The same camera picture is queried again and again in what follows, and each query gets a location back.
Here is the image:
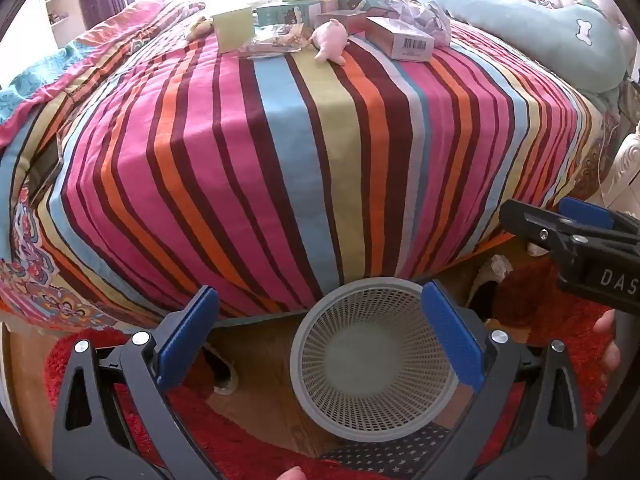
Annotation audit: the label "pink white cardboard box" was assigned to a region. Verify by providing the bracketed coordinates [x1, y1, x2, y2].
[364, 18, 435, 62]

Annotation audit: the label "lilac paper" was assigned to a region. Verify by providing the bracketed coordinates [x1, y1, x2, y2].
[384, 0, 451, 48]

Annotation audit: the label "white mesh trash basket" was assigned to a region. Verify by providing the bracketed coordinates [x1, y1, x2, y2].
[290, 278, 472, 442]

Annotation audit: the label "person's right hand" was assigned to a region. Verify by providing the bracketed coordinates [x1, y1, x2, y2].
[592, 308, 623, 386]

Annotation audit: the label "person's left hand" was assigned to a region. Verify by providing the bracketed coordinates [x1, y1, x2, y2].
[277, 466, 307, 480]

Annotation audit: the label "white carved nightstand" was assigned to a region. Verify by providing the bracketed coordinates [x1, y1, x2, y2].
[599, 126, 640, 219]

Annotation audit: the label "white slipper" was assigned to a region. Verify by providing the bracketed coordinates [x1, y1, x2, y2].
[466, 254, 513, 322]

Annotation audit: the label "red shaggy rug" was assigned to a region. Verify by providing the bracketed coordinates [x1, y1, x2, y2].
[43, 253, 616, 480]

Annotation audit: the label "dark star-patterned trousers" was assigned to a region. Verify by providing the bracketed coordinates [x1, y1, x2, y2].
[320, 422, 450, 479]

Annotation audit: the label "long teal body pillow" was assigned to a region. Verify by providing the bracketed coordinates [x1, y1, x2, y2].
[428, 0, 628, 93]

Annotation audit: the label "striped colourful bedspread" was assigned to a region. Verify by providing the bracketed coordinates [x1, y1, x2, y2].
[1, 0, 605, 331]

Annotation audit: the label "pink plush toy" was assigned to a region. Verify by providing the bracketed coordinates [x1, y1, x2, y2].
[310, 18, 348, 66]

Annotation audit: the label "teal printed flat box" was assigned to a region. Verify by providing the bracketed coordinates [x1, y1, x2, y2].
[256, 0, 322, 28]

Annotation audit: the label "clear plastic wrapper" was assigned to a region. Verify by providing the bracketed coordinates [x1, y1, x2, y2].
[238, 24, 312, 58]

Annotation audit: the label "green upright card box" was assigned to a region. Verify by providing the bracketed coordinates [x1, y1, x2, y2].
[213, 8, 255, 53]

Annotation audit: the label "small brown plush toy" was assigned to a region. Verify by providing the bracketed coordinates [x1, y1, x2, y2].
[186, 16, 215, 42]

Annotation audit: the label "white shelf cabinet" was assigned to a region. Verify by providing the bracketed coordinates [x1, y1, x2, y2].
[44, 0, 87, 48]

